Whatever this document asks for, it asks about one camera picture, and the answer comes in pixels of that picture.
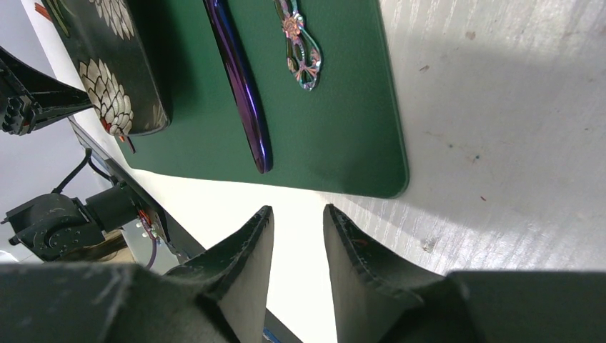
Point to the orange plastic fork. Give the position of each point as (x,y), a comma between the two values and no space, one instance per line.
(40,9)

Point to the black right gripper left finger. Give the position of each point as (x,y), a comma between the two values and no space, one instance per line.
(218,296)

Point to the black floral square plate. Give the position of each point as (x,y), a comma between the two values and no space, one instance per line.
(101,39)

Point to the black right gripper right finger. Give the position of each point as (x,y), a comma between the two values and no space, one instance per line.
(378,296)

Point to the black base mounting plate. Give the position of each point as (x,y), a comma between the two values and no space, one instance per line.
(176,244)

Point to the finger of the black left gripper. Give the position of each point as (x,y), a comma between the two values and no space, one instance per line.
(32,100)

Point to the gold copper spoon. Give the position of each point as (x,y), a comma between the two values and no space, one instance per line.
(304,56)

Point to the blue plastic knife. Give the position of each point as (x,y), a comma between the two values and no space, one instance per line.
(242,83)

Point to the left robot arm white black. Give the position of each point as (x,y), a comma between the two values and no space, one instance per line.
(53,225)

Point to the green placemat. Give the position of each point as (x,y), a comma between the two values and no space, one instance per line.
(345,136)

